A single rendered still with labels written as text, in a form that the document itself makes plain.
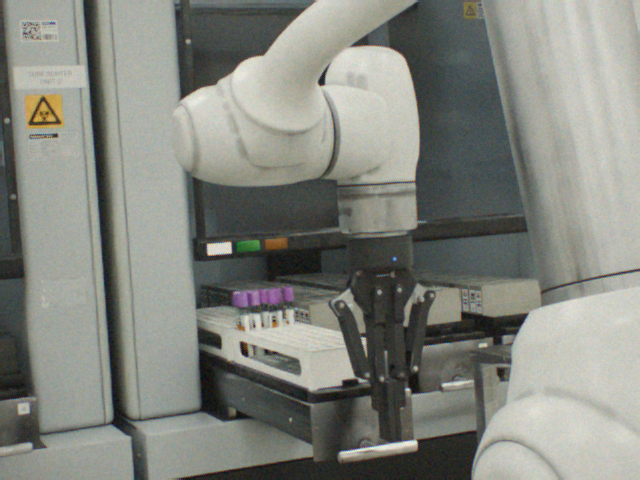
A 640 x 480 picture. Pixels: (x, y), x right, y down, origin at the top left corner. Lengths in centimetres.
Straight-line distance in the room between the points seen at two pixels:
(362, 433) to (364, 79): 43
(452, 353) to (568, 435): 115
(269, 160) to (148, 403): 65
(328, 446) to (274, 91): 46
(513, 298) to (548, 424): 128
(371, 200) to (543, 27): 56
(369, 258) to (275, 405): 30
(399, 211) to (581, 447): 65
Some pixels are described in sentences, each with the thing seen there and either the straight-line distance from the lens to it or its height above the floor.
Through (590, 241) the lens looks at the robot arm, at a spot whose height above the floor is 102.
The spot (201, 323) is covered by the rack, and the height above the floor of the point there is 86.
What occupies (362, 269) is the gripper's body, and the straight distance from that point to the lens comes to 136.
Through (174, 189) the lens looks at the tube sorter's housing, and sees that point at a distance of 179.
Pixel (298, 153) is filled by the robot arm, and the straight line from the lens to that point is 126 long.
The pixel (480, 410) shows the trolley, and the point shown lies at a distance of 173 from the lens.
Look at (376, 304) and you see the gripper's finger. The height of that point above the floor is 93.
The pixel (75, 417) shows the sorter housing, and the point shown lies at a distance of 178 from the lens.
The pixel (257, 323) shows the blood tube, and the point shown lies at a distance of 172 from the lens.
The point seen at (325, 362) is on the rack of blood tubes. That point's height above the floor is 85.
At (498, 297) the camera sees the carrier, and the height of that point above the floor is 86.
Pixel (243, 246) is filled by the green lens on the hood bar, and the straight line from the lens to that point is 180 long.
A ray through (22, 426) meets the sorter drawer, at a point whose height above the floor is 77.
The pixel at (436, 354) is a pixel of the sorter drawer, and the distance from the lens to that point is 187.
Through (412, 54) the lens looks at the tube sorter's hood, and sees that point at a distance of 194.
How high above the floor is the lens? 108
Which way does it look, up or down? 3 degrees down
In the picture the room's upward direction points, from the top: 4 degrees counter-clockwise
